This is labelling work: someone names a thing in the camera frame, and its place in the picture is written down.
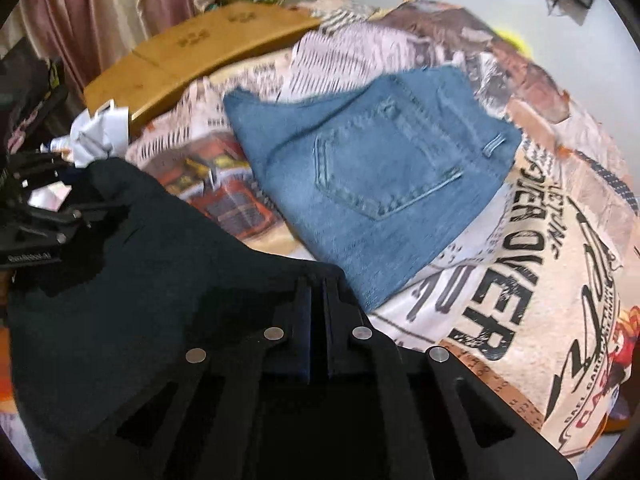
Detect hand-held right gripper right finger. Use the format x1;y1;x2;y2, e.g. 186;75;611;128
325;279;578;480

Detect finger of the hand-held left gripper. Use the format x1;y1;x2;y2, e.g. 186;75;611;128
0;199;134;249
0;152;77;207

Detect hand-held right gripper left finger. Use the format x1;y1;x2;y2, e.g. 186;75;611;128
50;279;312;480

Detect black pants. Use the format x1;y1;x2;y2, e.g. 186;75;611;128
6;156;363;466

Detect black printed bag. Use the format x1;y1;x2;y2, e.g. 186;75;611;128
0;54;69;155

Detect white crumpled cloth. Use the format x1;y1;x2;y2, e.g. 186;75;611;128
42;101;132;168

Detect blue denim jeans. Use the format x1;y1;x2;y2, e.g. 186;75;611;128
222;64;524;314

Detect striped pink curtain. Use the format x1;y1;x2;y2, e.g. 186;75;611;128
0;0;222;97

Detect wooden board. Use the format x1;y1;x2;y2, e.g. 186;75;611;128
81;1;322;137

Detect printed blanket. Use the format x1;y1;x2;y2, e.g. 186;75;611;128
0;0;640;461

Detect yellow object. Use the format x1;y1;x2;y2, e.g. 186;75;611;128
497;27;532;55

